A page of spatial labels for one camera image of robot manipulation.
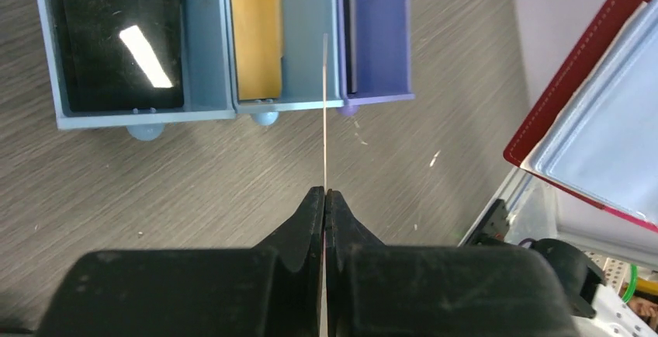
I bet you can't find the thin card seen edge-on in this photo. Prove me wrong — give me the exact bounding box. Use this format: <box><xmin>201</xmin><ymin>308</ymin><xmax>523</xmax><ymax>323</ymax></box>
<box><xmin>321</xmin><ymin>33</ymin><xmax>329</xmax><ymax>336</ymax></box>

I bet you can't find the black card in drawer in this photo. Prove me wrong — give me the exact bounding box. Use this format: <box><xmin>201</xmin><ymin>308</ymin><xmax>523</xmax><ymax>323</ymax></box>
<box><xmin>51</xmin><ymin>0</ymin><xmax>184</xmax><ymax>113</ymax></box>

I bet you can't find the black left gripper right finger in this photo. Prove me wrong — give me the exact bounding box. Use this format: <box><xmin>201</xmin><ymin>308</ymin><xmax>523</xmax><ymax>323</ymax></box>
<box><xmin>324</xmin><ymin>190</ymin><xmax>578</xmax><ymax>336</ymax></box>

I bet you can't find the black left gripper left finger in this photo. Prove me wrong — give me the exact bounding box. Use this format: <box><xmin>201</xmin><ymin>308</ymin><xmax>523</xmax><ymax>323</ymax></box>
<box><xmin>36</xmin><ymin>187</ymin><xmax>325</xmax><ymax>336</ymax></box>

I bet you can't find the light blue middle drawer box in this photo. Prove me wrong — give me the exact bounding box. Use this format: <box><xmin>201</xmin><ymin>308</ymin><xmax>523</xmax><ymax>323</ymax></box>
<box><xmin>227</xmin><ymin>0</ymin><xmax>344</xmax><ymax>126</ymax></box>

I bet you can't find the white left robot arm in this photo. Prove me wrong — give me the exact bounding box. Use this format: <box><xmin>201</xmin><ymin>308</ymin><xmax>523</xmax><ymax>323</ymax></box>
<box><xmin>36</xmin><ymin>186</ymin><xmax>654</xmax><ymax>336</ymax></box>

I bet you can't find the light blue drawer box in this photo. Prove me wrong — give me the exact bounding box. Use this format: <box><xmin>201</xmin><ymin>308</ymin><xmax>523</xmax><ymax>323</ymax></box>
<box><xmin>227</xmin><ymin>0</ymin><xmax>344</xmax><ymax>126</ymax></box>
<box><xmin>36</xmin><ymin>0</ymin><xmax>236</xmax><ymax>141</ymax></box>

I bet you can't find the grey card in drawer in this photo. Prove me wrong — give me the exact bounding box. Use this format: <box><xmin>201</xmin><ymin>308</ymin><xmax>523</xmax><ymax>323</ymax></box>
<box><xmin>343</xmin><ymin>0</ymin><xmax>358</xmax><ymax>95</ymax></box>

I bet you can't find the orange card in drawer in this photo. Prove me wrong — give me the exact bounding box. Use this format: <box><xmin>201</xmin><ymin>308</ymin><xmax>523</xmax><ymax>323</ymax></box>
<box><xmin>230</xmin><ymin>0</ymin><xmax>283</xmax><ymax>101</ymax></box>

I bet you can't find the light blue left drawer box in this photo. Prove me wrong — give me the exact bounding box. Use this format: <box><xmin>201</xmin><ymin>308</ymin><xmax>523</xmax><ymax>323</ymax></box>
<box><xmin>36</xmin><ymin>0</ymin><xmax>236</xmax><ymax>141</ymax></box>

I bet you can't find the red leather card holder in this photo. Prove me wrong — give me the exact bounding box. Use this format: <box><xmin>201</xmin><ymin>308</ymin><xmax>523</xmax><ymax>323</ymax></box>
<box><xmin>504</xmin><ymin>0</ymin><xmax>657</xmax><ymax>231</ymax></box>

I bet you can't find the purple drawer box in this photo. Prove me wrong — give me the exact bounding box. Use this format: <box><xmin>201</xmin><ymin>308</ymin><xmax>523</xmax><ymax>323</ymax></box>
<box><xmin>337</xmin><ymin>0</ymin><xmax>415</xmax><ymax>116</ymax></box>

